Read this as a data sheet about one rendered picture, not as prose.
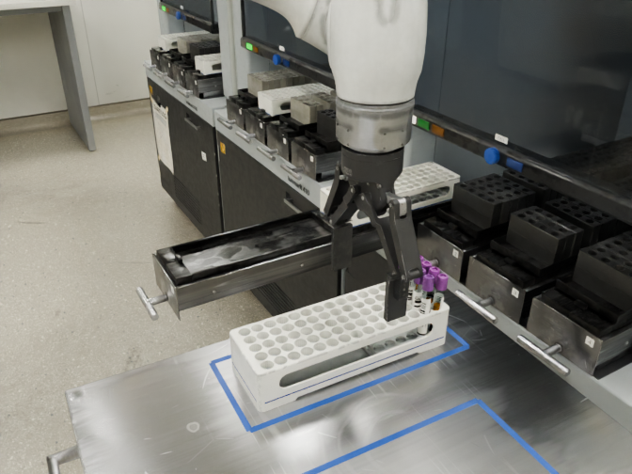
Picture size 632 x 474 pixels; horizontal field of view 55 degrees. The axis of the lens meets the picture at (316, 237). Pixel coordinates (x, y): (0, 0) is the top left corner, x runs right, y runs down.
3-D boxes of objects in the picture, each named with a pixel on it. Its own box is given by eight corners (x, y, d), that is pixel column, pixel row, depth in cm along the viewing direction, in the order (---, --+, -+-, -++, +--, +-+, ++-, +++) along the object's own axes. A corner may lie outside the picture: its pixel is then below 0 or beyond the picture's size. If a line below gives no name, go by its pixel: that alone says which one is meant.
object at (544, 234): (560, 266, 107) (568, 236, 104) (552, 269, 106) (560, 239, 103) (512, 238, 116) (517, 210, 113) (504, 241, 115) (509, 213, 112)
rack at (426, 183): (429, 185, 141) (432, 161, 138) (458, 202, 133) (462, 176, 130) (318, 215, 128) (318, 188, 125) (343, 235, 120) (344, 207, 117)
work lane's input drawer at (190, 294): (433, 205, 147) (436, 171, 143) (473, 229, 137) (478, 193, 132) (134, 291, 115) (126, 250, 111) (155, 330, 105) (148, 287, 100)
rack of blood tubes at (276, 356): (406, 307, 96) (410, 274, 93) (447, 342, 89) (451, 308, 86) (230, 366, 84) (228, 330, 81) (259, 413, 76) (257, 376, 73)
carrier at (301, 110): (316, 126, 172) (316, 105, 169) (309, 128, 171) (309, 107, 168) (296, 116, 180) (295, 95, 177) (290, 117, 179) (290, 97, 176)
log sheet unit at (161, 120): (158, 160, 300) (149, 88, 283) (176, 180, 280) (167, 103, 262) (153, 161, 299) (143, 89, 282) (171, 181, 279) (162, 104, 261)
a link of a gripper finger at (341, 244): (334, 229, 84) (331, 227, 84) (333, 271, 87) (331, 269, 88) (353, 224, 85) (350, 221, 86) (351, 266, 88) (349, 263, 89)
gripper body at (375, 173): (328, 136, 74) (327, 204, 79) (365, 159, 68) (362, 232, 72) (379, 126, 77) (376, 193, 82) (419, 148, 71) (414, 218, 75)
